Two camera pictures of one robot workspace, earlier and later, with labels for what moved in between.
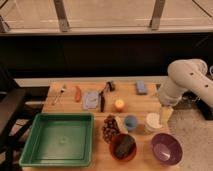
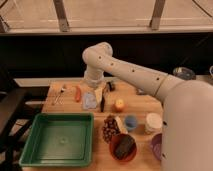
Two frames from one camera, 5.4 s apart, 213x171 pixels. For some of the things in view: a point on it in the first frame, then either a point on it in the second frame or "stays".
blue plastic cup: x=131 y=122 stays
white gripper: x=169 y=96 to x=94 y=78
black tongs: x=110 y=85 stays
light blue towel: x=90 y=100 stays
